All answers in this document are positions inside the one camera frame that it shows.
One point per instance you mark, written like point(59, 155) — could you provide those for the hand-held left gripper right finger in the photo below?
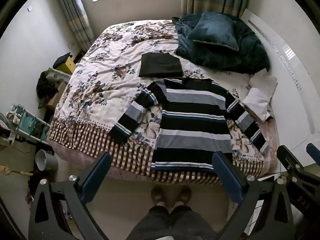
point(226, 175)

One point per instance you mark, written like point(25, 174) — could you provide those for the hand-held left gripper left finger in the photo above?
point(96, 175)

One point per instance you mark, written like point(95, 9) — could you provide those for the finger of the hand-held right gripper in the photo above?
point(287, 156)
point(314, 150)

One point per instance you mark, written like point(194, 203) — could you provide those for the striped knit sweater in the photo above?
point(192, 120)

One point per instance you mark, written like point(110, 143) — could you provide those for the grey fuzzy slipper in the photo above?
point(183, 196)
point(158, 197)

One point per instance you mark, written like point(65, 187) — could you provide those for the grey bucket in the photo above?
point(47, 161)

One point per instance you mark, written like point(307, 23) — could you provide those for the white folded cloth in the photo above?
point(260, 97)

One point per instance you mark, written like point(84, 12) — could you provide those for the person's dark trousers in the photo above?
point(172, 225)

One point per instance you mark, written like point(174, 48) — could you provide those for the white headboard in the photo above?
point(287, 80)

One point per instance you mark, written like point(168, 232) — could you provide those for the teal storage rack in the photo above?
point(30, 125)

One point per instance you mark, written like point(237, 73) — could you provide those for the cardboard box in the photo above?
point(58, 96)

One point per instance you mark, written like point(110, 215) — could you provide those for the dark bag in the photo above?
point(46, 87)

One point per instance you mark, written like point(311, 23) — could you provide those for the teal velvet blanket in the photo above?
point(240, 55)

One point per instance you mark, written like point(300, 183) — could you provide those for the yellow box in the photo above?
point(67, 66)

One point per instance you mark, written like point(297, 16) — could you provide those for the dark cap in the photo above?
point(61, 60)

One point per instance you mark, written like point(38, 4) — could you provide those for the floral bed blanket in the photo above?
point(112, 55)

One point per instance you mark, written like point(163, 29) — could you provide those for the black folded garment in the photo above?
point(161, 65)

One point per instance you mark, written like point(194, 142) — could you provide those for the teal velvet pillow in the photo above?
point(215, 31)

